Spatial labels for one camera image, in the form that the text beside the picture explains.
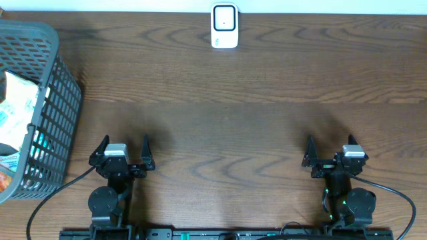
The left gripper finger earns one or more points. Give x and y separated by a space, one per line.
146 155
99 151

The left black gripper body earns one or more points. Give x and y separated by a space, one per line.
137 175

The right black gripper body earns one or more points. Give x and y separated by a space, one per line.
323 168

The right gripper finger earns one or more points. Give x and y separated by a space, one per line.
310 155
352 141

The cream yellow snack bag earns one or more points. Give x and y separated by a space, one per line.
17 108

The mint green wet wipes pack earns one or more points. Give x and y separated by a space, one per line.
11 162

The orange Kleenex tissue pack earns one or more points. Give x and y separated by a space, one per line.
5 181

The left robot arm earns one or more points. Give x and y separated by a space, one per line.
110 204

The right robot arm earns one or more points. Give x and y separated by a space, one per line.
349 208

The white barcode scanner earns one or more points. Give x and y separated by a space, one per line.
224 21

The grey plastic shopping basket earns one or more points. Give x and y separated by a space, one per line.
31 49

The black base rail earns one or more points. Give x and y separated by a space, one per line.
169 234

